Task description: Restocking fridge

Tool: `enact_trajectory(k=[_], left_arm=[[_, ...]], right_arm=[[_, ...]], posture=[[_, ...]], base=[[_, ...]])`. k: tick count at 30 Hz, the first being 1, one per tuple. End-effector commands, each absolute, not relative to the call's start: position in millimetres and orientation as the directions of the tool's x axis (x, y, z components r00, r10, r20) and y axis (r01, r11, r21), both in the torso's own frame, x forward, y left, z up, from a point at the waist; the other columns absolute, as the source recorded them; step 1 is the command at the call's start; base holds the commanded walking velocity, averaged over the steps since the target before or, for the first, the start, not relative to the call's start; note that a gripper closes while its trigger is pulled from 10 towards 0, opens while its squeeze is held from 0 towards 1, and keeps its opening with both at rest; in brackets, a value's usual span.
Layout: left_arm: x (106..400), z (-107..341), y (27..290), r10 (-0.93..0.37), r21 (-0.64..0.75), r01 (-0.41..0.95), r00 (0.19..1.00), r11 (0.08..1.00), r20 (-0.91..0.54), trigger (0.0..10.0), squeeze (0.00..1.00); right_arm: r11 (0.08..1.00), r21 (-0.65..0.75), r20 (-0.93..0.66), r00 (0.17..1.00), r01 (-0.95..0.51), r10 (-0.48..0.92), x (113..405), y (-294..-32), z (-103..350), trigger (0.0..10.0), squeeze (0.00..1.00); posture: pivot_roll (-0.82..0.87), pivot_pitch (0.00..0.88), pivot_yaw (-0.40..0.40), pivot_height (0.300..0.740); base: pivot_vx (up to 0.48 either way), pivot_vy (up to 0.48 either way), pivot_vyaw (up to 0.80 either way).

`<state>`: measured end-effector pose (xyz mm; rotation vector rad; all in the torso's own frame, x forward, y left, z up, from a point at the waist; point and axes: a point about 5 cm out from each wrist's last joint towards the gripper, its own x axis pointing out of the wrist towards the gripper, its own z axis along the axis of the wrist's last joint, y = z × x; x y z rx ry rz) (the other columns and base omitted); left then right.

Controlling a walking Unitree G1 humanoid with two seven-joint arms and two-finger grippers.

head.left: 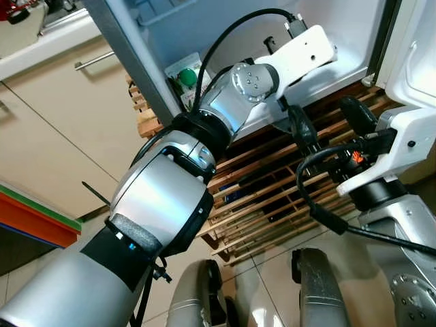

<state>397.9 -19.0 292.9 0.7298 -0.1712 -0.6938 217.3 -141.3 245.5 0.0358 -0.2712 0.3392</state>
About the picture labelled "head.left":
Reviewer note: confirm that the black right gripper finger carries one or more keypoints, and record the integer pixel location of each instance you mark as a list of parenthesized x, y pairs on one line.
[(360, 116), (303, 129)]

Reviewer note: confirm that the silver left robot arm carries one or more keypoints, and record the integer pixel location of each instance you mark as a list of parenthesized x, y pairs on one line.
[(157, 197)]

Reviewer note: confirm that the white pouch with green cap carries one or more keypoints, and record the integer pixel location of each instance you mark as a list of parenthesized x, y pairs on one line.
[(185, 78)]

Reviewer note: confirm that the silver right robot leg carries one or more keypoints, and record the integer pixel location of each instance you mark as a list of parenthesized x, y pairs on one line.
[(320, 293)]

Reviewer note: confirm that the silver robot leg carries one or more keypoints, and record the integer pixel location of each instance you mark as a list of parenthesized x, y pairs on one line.
[(320, 293), (194, 296)]

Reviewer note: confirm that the silver left robot leg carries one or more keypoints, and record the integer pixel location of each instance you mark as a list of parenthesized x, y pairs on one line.
[(194, 296)]

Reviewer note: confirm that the beige kitchen cabinet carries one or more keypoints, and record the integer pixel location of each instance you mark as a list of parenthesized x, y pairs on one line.
[(61, 122)]

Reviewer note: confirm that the orange green blue board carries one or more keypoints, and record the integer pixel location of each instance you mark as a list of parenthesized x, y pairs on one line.
[(34, 218)]

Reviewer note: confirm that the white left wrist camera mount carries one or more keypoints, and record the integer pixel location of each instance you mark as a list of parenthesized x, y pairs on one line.
[(303, 54)]

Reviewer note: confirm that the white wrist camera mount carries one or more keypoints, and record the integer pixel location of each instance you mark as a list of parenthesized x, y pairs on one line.
[(398, 139), (303, 54)]

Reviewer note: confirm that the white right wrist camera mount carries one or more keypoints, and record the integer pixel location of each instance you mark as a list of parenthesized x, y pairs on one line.
[(398, 139)]

